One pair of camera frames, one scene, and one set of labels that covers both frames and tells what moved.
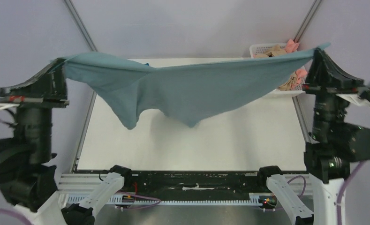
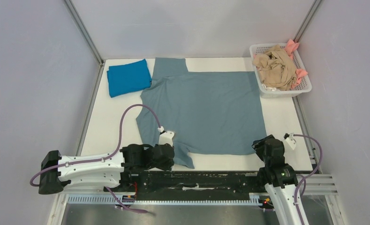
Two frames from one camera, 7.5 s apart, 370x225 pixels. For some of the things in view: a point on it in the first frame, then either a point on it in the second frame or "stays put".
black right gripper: [330, 90] -> [260, 145]
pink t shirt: [291, 46] stays put
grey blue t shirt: [194, 93] -> [204, 113]
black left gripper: [50, 83] -> [167, 166]
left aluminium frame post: [79, 22] stays put
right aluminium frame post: [307, 20] stays put
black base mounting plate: [231, 183] stays put
